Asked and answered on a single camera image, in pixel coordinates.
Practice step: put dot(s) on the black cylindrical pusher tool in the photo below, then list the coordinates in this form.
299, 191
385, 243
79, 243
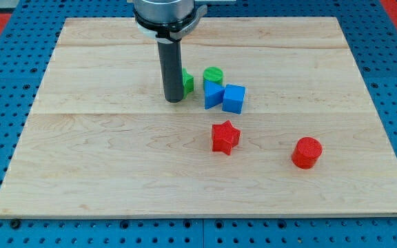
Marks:
171, 71

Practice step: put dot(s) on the blue triangle block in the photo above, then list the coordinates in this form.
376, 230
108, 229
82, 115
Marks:
213, 94

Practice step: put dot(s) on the green cylinder block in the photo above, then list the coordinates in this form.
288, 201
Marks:
213, 74

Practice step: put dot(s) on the red cylinder block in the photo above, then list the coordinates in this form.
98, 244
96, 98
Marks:
306, 152

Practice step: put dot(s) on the green star block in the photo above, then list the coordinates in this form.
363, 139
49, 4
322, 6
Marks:
188, 83

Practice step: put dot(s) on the red star block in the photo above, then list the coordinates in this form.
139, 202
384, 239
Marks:
224, 137

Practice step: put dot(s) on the blue cube block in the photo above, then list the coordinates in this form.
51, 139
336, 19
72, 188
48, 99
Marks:
233, 98

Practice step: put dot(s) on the light wooden board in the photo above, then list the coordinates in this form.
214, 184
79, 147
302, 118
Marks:
101, 142

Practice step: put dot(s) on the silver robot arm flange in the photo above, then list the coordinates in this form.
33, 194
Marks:
167, 21

